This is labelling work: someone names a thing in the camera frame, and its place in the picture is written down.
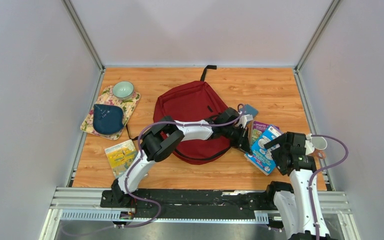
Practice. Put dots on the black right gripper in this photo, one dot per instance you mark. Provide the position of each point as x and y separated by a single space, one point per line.
280 140

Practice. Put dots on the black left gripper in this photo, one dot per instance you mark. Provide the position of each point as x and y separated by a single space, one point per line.
243 142

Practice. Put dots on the blue comic book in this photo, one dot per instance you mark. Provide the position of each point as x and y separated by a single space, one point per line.
260 156

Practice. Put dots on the red backpack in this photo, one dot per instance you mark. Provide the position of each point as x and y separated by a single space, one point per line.
193 102

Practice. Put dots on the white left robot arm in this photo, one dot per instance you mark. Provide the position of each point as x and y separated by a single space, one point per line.
160 139

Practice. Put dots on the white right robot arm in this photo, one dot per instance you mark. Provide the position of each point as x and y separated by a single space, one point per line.
298 201

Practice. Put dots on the purple treehouse book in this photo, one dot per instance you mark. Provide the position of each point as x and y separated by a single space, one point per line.
256 130

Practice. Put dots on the orange white mug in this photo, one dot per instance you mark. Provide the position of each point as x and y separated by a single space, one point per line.
320 145

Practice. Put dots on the blue snap wallet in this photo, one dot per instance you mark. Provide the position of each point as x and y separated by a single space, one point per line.
248 110

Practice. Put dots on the yellow cover book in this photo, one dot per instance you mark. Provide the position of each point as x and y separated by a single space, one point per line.
121 156

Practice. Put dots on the light green ceramic bowl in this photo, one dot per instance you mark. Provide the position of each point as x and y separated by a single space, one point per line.
123 90

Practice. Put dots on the dark blue leaf plate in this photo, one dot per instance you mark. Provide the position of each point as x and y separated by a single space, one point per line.
107 119

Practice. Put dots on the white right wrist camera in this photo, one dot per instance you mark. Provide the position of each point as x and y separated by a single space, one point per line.
309 147

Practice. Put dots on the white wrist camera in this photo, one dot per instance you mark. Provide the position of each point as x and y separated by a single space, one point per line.
309 147
244 120

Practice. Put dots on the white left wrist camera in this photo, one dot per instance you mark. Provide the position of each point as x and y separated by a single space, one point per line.
244 120

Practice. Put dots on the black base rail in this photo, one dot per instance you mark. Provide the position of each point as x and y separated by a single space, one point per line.
191 203

